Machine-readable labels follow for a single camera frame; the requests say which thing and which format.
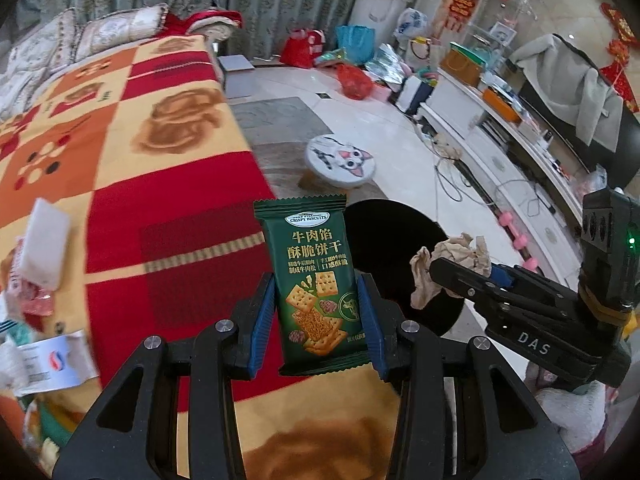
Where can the red cloth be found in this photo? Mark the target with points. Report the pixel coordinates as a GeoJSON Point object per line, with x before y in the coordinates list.
{"type": "Point", "coordinates": [200, 22]}

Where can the white TV cabinet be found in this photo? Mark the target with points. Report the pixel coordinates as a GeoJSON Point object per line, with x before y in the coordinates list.
{"type": "Point", "coordinates": [470, 110]}

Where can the brown paper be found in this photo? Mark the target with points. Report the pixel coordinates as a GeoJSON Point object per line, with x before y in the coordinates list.
{"type": "Point", "coordinates": [452, 250]}

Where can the black television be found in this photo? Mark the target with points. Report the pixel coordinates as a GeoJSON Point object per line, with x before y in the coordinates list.
{"type": "Point", "coordinates": [632, 145]}

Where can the green biscuit packet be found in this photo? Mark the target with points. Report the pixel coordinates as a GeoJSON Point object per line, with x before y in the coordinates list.
{"type": "Point", "coordinates": [310, 280]}

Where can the silver foil bag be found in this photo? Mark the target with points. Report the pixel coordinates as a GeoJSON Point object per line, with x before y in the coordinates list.
{"type": "Point", "coordinates": [385, 62]}

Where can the white paper bag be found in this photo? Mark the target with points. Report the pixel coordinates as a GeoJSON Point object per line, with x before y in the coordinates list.
{"type": "Point", "coordinates": [425, 52]}

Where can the person's right forearm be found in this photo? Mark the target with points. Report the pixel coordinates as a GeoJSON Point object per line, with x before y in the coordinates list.
{"type": "Point", "coordinates": [570, 410]}

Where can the white plastic bag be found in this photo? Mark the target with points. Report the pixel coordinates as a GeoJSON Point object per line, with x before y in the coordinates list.
{"type": "Point", "coordinates": [412, 22]}

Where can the blue tote bag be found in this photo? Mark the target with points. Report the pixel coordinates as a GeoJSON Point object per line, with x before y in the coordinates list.
{"type": "Point", "coordinates": [356, 42]}

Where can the cat print round stool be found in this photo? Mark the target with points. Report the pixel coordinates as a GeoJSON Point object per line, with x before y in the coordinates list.
{"type": "Point", "coordinates": [337, 157]}

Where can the grey floor rug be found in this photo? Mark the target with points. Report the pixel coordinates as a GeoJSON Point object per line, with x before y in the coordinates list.
{"type": "Point", "coordinates": [275, 120]}

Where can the white bottle label wrapper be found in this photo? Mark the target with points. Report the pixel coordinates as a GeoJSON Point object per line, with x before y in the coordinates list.
{"type": "Point", "coordinates": [55, 362]}

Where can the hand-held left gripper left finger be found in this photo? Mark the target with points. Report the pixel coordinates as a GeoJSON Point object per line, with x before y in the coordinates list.
{"type": "Point", "coordinates": [260, 332]}

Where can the red hanging decoration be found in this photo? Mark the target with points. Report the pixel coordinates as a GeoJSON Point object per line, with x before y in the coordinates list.
{"type": "Point", "coordinates": [460, 5]}

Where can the pink snack wrapper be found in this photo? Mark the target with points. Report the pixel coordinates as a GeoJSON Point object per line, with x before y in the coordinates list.
{"type": "Point", "coordinates": [32, 300]}

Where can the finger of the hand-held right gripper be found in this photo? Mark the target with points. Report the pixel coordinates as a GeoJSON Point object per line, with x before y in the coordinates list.
{"type": "Point", "coordinates": [470, 285]}
{"type": "Point", "coordinates": [500, 272]}

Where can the beige sofa cushions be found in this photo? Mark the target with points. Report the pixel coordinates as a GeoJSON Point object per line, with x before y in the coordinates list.
{"type": "Point", "coordinates": [60, 40]}

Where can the red plastic bag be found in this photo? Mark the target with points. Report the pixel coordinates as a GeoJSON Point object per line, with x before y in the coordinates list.
{"type": "Point", "coordinates": [355, 82]}

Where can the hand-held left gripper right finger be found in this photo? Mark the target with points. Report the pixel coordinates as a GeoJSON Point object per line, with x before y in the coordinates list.
{"type": "Point", "coordinates": [369, 330]}

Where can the red orange printed blanket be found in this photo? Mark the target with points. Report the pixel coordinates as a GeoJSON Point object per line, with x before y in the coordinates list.
{"type": "Point", "coordinates": [165, 170]}

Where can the white pillar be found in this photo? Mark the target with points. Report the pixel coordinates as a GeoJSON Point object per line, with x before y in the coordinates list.
{"type": "Point", "coordinates": [385, 0]}

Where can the red gift bag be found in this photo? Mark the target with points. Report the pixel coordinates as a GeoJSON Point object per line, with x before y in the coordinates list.
{"type": "Point", "coordinates": [300, 50]}

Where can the grey coat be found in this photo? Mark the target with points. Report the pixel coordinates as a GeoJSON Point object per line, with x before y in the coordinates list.
{"type": "Point", "coordinates": [565, 80]}

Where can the black round trash bin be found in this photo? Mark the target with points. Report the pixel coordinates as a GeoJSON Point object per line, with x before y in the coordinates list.
{"type": "Point", "coordinates": [390, 240]}

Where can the navy white bag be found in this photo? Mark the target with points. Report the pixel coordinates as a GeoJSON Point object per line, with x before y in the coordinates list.
{"type": "Point", "coordinates": [415, 95]}

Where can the red wall decoration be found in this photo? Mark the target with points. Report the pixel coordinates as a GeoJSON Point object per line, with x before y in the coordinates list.
{"type": "Point", "coordinates": [622, 70]}

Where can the pink dumbbell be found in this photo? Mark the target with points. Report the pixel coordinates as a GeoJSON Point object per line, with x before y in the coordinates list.
{"type": "Point", "coordinates": [520, 240]}

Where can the white square box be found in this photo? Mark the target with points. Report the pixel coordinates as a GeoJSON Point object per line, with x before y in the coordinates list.
{"type": "Point", "coordinates": [236, 77]}

